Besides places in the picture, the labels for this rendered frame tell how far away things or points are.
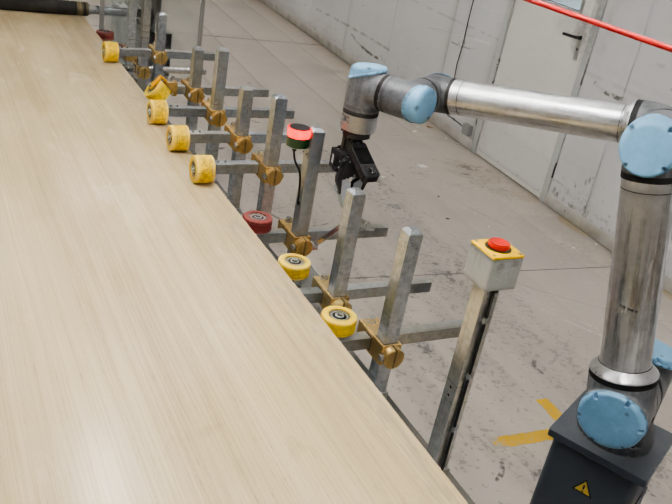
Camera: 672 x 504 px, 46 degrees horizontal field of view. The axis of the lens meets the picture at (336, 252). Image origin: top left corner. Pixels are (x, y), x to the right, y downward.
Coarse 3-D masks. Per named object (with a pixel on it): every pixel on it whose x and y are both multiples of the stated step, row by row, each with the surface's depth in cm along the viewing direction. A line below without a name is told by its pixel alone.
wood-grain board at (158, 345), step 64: (0, 64) 294; (64, 64) 308; (0, 128) 236; (64, 128) 246; (128, 128) 255; (0, 192) 198; (64, 192) 204; (128, 192) 211; (192, 192) 218; (0, 256) 170; (64, 256) 175; (128, 256) 180; (192, 256) 185; (256, 256) 190; (0, 320) 149; (64, 320) 153; (128, 320) 157; (192, 320) 160; (256, 320) 165; (320, 320) 169; (0, 384) 133; (64, 384) 136; (128, 384) 139; (192, 384) 142; (256, 384) 145; (320, 384) 148; (0, 448) 120; (64, 448) 122; (128, 448) 124; (192, 448) 127; (256, 448) 129; (320, 448) 132; (384, 448) 135
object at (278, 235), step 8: (376, 224) 230; (384, 224) 231; (272, 232) 213; (280, 232) 214; (312, 232) 218; (320, 232) 220; (360, 232) 226; (368, 232) 227; (376, 232) 228; (384, 232) 230; (264, 240) 212; (272, 240) 214; (280, 240) 215; (312, 240) 220
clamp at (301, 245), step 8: (280, 224) 218; (288, 224) 217; (288, 232) 214; (288, 240) 214; (296, 240) 211; (304, 240) 210; (288, 248) 214; (296, 248) 210; (304, 248) 211; (312, 248) 212
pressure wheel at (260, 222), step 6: (252, 210) 213; (246, 216) 208; (252, 216) 210; (258, 216) 209; (264, 216) 211; (270, 216) 211; (246, 222) 208; (252, 222) 207; (258, 222) 207; (264, 222) 207; (270, 222) 209; (252, 228) 207; (258, 228) 207; (264, 228) 208; (270, 228) 210
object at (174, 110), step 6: (168, 108) 262; (174, 108) 263; (180, 108) 264; (186, 108) 265; (192, 108) 266; (198, 108) 267; (204, 108) 268; (228, 108) 273; (234, 108) 274; (252, 108) 278; (258, 108) 279; (264, 108) 280; (288, 108) 285; (174, 114) 264; (180, 114) 265; (186, 114) 266; (192, 114) 267; (198, 114) 268; (204, 114) 269; (228, 114) 273; (234, 114) 274; (252, 114) 277; (258, 114) 278; (264, 114) 279; (288, 114) 283
